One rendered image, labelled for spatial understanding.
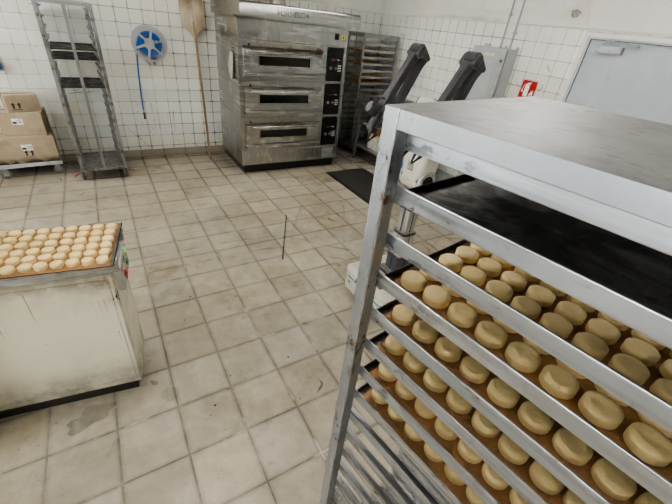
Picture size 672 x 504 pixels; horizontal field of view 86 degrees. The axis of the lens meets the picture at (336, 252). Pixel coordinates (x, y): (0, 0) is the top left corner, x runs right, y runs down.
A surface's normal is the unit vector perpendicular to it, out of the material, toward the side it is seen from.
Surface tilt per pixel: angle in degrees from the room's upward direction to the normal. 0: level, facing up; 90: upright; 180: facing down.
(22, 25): 90
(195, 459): 0
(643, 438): 0
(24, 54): 90
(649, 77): 90
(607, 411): 0
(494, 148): 90
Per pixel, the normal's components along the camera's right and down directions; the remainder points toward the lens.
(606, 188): -0.78, 0.27
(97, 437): 0.10, -0.84
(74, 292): 0.37, 0.53
